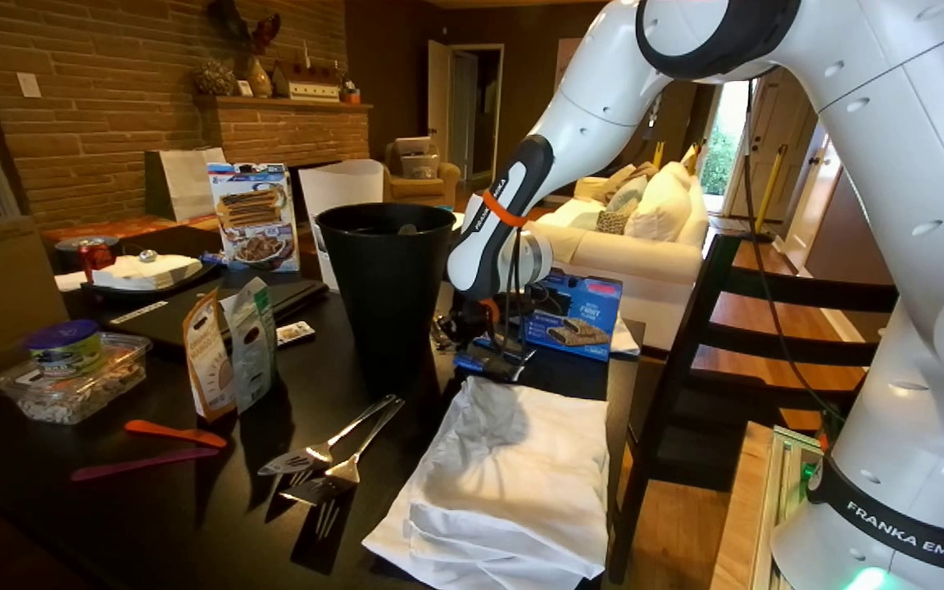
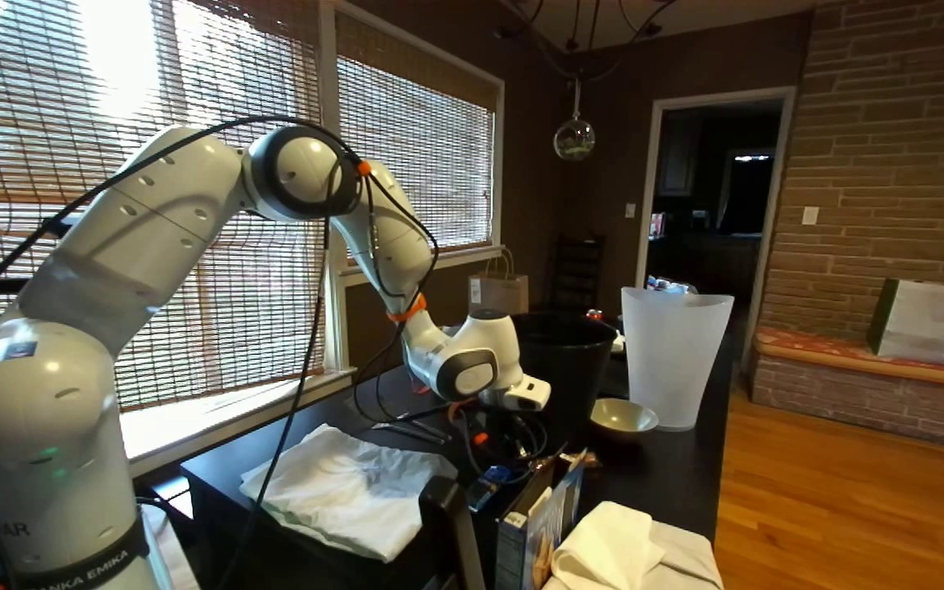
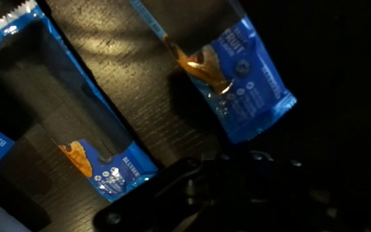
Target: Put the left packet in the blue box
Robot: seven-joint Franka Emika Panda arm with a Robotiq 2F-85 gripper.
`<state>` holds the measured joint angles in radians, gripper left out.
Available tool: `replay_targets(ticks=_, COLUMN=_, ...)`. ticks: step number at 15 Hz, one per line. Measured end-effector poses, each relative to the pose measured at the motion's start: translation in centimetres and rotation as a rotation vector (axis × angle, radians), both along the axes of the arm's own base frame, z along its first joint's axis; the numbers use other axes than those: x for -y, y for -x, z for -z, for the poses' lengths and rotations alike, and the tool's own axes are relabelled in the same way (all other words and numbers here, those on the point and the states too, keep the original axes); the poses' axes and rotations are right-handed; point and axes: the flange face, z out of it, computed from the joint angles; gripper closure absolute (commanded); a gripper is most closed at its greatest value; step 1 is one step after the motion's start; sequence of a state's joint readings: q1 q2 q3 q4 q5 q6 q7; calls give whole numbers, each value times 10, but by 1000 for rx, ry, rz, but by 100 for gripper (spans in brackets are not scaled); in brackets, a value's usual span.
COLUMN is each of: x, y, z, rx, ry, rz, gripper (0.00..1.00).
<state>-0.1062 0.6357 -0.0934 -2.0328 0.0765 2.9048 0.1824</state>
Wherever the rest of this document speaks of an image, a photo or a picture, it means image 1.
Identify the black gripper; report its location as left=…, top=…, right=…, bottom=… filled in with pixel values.
left=472, top=284, right=538, bottom=374

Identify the blue cardboard box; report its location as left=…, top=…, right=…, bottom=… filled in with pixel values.
left=518, top=267, right=626, bottom=368

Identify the waffle cardboard box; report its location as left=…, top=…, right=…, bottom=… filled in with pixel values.
left=205, top=161, right=302, bottom=275

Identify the black plastic bin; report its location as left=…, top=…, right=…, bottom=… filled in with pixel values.
left=315, top=201, right=458, bottom=391

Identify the white folded cloth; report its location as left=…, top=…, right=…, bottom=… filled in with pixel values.
left=359, top=374, right=614, bottom=590

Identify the white sofa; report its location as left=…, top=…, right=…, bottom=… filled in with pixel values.
left=533, top=161, right=710, bottom=355

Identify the tan armchair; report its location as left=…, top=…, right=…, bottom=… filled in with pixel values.
left=383, top=132, right=463, bottom=210

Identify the grey sofa pillow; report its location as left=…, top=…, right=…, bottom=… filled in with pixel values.
left=596, top=173, right=648, bottom=240

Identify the beige storage basket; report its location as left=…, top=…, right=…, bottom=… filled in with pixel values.
left=394, top=132, right=443, bottom=180

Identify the white sofa pillow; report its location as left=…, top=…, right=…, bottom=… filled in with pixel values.
left=626, top=161, right=701, bottom=247

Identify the white translucent bin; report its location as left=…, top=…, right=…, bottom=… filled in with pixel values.
left=299, top=156, right=385, bottom=291

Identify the metal serving fork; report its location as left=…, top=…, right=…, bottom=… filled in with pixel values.
left=256, top=391, right=407, bottom=483

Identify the green white standing pouch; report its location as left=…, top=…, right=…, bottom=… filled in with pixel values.
left=220, top=275, right=277, bottom=414

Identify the wooden robot platform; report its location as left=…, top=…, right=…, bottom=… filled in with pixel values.
left=708, top=420, right=830, bottom=590

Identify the brown white standing pouch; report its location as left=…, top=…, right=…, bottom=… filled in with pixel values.
left=180, top=291, right=236, bottom=424

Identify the black wooden chair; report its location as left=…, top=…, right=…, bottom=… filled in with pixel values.
left=614, top=228, right=899, bottom=570

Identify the yellow pole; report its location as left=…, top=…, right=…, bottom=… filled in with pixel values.
left=754, top=145, right=787, bottom=231

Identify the orange stick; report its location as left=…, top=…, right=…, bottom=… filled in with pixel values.
left=121, top=416, right=232, bottom=451

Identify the white takeaway container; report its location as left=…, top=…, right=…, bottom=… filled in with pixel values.
left=89, top=247, right=209, bottom=293

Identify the dried flower vase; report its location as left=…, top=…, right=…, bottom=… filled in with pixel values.
left=205, top=0, right=285, bottom=101

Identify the purple stick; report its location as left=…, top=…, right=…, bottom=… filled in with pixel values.
left=70, top=441, right=223, bottom=485

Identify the brick hearth ledge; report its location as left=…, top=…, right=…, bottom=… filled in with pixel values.
left=40, top=210, right=223, bottom=259

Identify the small red topped jar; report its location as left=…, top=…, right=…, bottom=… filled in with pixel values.
left=51, top=231, right=121, bottom=279

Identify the clear plastic food container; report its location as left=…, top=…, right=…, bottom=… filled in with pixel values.
left=0, top=327, right=154, bottom=429

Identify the purple lidded jar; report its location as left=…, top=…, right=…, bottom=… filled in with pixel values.
left=22, top=318, right=105, bottom=374

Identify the brown paper bag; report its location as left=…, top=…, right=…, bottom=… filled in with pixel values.
left=0, top=161, right=70, bottom=358

